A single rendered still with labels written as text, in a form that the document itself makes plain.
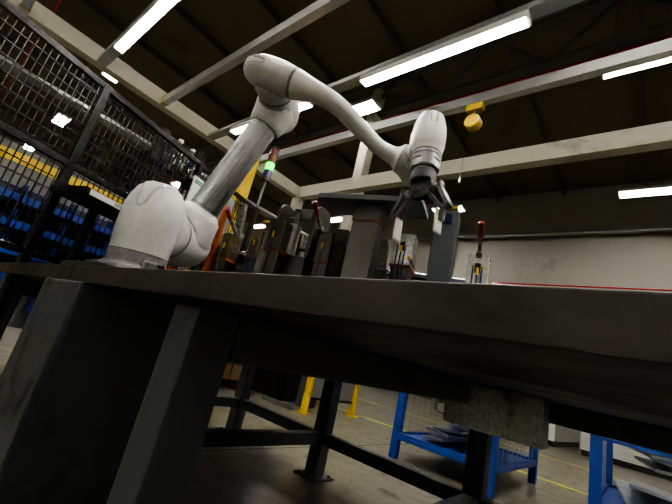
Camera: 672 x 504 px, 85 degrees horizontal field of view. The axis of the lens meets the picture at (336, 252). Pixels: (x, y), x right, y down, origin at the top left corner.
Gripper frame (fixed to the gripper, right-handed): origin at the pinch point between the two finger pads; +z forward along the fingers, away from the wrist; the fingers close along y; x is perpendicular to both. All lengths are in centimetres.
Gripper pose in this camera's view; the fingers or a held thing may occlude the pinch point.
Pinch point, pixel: (415, 233)
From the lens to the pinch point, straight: 105.9
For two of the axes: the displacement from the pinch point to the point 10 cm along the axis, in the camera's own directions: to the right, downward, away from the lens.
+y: 6.8, -1.2, -7.3
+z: -2.0, 9.2, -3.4
